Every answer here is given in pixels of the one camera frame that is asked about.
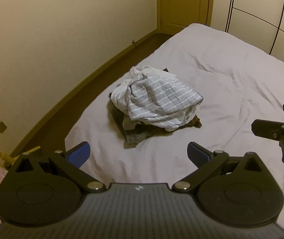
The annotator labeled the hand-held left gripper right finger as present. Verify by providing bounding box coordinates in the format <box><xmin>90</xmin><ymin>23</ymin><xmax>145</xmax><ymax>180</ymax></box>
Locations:
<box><xmin>172</xmin><ymin>141</ymin><xmax>269</xmax><ymax>193</ymax></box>

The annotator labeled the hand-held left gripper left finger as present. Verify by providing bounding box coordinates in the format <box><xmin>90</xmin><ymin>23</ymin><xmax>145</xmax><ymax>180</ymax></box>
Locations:
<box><xmin>8</xmin><ymin>141</ymin><xmax>106</xmax><ymax>193</ymax></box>

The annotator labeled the grey striped garment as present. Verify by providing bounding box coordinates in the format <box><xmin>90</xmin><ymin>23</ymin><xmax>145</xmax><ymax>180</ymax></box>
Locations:
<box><xmin>108</xmin><ymin>65</ymin><xmax>204</xmax><ymax>131</ymax></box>

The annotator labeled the olive grey garment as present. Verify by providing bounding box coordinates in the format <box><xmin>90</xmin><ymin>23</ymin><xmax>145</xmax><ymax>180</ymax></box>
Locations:
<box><xmin>111</xmin><ymin>102</ymin><xmax>158</xmax><ymax>150</ymax></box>

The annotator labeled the bed with white sheet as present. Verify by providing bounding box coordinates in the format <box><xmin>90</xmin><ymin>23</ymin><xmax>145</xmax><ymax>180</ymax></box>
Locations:
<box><xmin>64</xmin><ymin>23</ymin><xmax>284</xmax><ymax>229</ymax></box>

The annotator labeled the cream wardrobe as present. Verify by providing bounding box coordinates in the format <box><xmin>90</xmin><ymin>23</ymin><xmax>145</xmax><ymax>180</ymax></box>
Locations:
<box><xmin>210</xmin><ymin>0</ymin><xmax>284</xmax><ymax>71</ymax></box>

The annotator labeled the wooden door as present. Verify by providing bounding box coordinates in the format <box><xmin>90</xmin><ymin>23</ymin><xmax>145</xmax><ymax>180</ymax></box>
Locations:
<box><xmin>155</xmin><ymin>0</ymin><xmax>216</xmax><ymax>36</ymax></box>

